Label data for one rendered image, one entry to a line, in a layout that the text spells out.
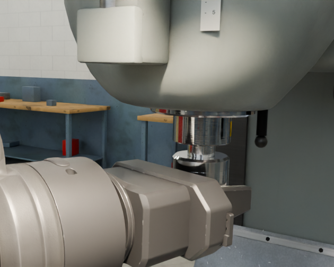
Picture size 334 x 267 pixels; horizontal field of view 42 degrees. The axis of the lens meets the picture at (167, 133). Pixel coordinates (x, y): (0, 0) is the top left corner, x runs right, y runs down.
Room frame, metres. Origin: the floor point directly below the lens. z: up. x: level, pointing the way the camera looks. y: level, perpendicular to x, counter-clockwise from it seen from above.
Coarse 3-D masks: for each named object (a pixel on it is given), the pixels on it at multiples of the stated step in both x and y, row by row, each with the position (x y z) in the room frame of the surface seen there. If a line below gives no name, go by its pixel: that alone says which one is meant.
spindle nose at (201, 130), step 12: (180, 120) 0.34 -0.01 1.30; (192, 120) 0.34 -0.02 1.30; (204, 120) 0.33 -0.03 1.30; (216, 120) 0.34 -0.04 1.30; (228, 120) 0.34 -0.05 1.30; (180, 132) 0.34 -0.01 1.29; (192, 132) 0.34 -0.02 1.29; (204, 132) 0.33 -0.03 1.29; (216, 132) 0.34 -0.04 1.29; (228, 132) 0.34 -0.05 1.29; (192, 144) 0.34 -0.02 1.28; (204, 144) 0.33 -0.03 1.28; (216, 144) 0.34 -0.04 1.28
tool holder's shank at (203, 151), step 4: (188, 148) 0.35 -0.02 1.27; (192, 148) 0.35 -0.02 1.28; (196, 148) 0.35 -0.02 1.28; (200, 148) 0.35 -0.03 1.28; (204, 148) 0.35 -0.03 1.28; (208, 148) 0.35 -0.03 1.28; (212, 148) 0.35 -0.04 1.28; (188, 152) 0.35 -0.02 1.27; (192, 152) 0.35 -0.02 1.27; (196, 152) 0.35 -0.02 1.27; (200, 152) 0.35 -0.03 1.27; (204, 152) 0.35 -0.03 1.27; (208, 152) 0.35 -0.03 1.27; (212, 152) 0.35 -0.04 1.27; (196, 156) 0.35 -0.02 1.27; (200, 156) 0.35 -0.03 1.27; (204, 156) 0.35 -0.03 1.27; (208, 156) 0.35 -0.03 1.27
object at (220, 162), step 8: (184, 152) 0.37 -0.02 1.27; (216, 152) 0.37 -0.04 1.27; (176, 160) 0.35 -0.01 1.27; (184, 160) 0.34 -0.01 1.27; (192, 160) 0.34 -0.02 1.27; (200, 160) 0.34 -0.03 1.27; (208, 160) 0.34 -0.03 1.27; (216, 160) 0.34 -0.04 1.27; (224, 160) 0.34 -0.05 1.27; (176, 168) 0.35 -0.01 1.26; (184, 168) 0.34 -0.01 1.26; (192, 168) 0.34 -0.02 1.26; (200, 168) 0.33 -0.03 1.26; (208, 168) 0.33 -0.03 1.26; (216, 168) 0.34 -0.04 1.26; (224, 168) 0.34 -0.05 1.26
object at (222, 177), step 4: (228, 168) 0.35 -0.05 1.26; (192, 172) 0.34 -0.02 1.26; (216, 172) 0.34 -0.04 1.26; (220, 172) 0.34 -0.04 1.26; (224, 172) 0.34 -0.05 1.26; (228, 172) 0.35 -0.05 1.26; (208, 176) 0.33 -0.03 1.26; (212, 176) 0.33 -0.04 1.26; (216, 176) 0.34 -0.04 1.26; (220, 176) 0.34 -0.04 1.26; (224, 176) 0.34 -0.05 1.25; (228, 176) 0.35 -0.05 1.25; (220, 180) 0.34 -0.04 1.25; (224, 180) 0.34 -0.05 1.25; (220, 184) 0.34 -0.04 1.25; (224, 184) 0.34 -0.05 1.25
